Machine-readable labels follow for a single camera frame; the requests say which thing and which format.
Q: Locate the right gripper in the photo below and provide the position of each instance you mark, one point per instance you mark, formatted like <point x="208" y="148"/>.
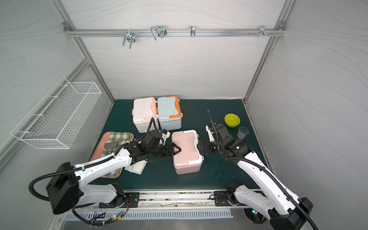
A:
<point x="205" y="146"/>

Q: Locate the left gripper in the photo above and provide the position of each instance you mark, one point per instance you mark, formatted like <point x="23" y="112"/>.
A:
<point x="165" y="149"/>

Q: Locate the pink first aid box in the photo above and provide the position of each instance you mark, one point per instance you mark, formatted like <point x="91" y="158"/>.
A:
<point x="188" y="159"/>

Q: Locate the gauze packet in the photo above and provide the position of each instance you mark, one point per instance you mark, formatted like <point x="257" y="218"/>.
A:
<point x="137" y="168"/>

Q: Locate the blue box orange handle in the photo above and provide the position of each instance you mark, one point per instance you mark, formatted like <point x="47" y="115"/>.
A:
<point x="169" y="113"/>

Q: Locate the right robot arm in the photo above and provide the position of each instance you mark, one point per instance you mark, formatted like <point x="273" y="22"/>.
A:
<point x="265" y="179"/>

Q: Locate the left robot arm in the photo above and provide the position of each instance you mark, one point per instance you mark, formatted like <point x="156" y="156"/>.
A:
<point x="69" y="185"/>

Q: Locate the green table mat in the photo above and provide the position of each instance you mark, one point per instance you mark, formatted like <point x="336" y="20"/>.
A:
<point x="215" y="172"/>

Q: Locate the green bowl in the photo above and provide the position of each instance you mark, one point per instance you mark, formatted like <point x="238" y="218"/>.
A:
<point x="232" y="120"/>

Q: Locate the clear plastic cup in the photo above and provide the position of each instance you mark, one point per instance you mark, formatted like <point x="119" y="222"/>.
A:
<point x="242" y="132"/>

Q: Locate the green checkered cloth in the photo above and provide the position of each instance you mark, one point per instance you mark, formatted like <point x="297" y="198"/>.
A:
<point x="118" y="138"/>

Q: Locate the pink tray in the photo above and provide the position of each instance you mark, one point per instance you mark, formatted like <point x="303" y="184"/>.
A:
<point x="96" y="152"/>

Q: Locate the metal u-bolt clamp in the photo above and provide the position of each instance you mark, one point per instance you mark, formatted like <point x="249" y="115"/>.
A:
<point x="158" y="31"/>

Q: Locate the metal hook clamp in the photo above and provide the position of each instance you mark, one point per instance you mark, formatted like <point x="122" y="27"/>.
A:
<point x="129" y="38"/>

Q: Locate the aluminium crossbar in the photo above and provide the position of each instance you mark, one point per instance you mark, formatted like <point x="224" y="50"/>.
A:
<point x="170" y="32"/>

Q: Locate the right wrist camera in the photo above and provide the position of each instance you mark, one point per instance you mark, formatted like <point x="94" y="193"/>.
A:
<point x="210" y="134"/>

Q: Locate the white box peach handle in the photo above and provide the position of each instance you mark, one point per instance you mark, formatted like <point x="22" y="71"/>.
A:
<point x="144" y="109"/>

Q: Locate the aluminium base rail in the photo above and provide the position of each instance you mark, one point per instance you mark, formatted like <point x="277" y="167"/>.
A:
<point x="172" y="198"/>

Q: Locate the small metal bracket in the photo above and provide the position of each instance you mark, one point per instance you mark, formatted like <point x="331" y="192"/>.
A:
<point x="192" y="31"/>

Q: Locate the white wire basket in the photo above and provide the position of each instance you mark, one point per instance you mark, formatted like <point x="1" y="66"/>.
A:
<point x="55" y="121"/>

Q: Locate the metal screw bracket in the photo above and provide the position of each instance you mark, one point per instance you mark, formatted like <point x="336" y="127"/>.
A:
<point x="262" y="32"/>

